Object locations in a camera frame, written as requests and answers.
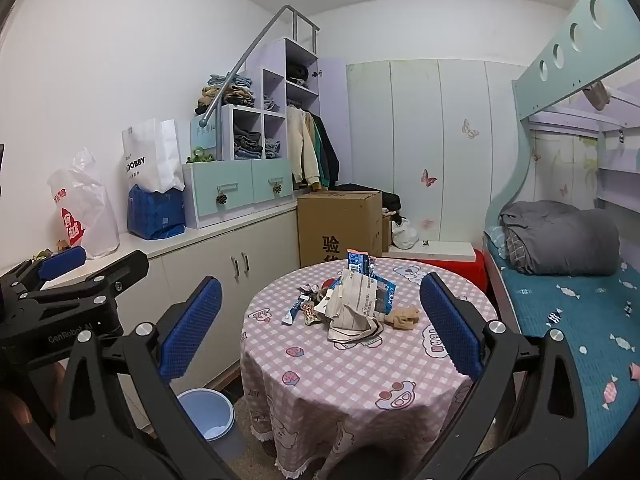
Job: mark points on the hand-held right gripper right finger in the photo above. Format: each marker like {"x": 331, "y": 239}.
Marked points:
{"x": 450, "y": 330}

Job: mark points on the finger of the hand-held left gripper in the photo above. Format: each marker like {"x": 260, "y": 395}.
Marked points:
{"x": 62, "y": 262}
{"x": 115, "y": 275}

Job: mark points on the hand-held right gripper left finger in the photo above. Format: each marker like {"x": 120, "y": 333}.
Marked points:
{"x": 192, "y": 330}

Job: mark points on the blue plastic bin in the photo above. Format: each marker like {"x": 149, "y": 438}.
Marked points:
{"x": 207, "y": 412}

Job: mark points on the person's left hand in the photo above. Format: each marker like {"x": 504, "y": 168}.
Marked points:
{"x": 25, "y": 410}

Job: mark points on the white plastic bag red print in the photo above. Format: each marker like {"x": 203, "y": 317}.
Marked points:
{"x": 85, "y": 210}

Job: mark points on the red box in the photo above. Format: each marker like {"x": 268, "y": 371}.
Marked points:
{"x": 465, "y": 272}

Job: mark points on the white low cabinet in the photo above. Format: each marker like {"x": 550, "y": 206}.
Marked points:
{"x": 200, "y": 270}

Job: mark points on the blue foil wrapper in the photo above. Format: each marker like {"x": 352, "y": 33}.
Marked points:
{"x": 386, "y": 294}

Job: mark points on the blue woven bag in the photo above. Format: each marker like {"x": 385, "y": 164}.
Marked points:
{"x": 155, "y": 212}

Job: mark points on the white flat board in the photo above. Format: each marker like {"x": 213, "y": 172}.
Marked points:
{"x": 435, "y": 251}

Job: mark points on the crumpled beige paper bag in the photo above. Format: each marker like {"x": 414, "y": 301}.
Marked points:
{"x": 350, "y": 332}

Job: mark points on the blue white stick wrapper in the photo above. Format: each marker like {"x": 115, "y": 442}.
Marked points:
{"x": 295, "y": 311}

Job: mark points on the small white plastic bag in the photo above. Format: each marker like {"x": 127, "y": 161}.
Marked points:
{"x": 404, "y": 235}

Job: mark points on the pale pink butterfly sticker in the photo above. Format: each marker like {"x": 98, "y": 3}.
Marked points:
{"x": 425, "y": 223}

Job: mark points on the blue snack packet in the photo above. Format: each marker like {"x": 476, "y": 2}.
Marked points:
{"x": 359, "y": 261}

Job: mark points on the round table pink checked tablecloth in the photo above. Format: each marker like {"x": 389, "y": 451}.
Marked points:
{"x": 350, "y": 385}

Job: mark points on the small red dark wrapper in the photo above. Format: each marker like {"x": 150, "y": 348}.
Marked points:
{"x": 306, "y": 290}

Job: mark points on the brown patterned wrapper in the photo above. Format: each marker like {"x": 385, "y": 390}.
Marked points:
{"x": 313, "y": 316}

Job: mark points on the white paper shopping bag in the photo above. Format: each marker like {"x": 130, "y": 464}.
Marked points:
{"x": 150, "y": 155}

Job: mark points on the pine cone drawer pull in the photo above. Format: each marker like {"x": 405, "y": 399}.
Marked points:
{"x": 221, "y": 199}
{"x": 276, "y": 188}

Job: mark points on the black bag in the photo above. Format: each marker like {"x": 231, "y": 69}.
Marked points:
{"x": 391, "y": 202}

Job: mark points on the grey duvet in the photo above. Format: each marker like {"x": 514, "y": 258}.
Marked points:
{"x": 560, "y": 240}

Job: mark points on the green plant ornament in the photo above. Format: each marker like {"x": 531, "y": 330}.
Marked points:
{"x": 201, "y": 155}

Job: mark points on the large cardboard box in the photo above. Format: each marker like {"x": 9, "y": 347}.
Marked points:
{"x": 340, "y": 227}

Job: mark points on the pale blue storage box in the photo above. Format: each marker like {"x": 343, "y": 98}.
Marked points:
{"x": 205, "y": 135}

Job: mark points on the white wardrobe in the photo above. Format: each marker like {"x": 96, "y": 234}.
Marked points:
{"x": 400, "y": 135}

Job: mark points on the stack of folded clothes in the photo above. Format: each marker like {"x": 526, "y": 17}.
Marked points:
{"x": 230, "y": 92}

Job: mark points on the dark hanging jacket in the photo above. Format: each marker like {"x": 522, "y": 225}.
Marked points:
{"x": 327, "y": 150}

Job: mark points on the lilac cubby shelf unit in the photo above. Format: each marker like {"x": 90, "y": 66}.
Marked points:
{"x": 272, "y": 110}

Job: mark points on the grey metal handrail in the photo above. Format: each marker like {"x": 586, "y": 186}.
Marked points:
{"x": 240, "y": 62}

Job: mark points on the pale blue bunk bed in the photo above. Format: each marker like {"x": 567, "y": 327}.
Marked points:
{"x": 555, "y": 75}

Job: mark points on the pink butterfly wall sticker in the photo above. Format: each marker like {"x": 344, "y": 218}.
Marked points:
{"x": 428, "y": 177}

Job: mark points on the beige butterfly wall sticker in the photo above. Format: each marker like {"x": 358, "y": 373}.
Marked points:
{"x": 470, "y": 129}

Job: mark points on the brown cloth on bunk rail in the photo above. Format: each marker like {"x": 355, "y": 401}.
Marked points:
{"x": 596, "y": 95}

